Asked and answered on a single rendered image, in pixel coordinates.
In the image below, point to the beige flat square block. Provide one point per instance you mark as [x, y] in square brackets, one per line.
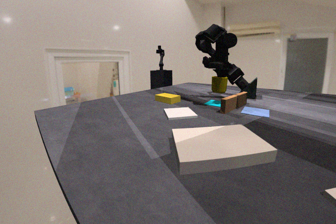
[207, 149]

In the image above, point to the yellow rectangular block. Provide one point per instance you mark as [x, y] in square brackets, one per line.
[168, 98]

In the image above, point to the cream flat square slab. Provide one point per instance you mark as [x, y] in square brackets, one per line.
[330, 195]

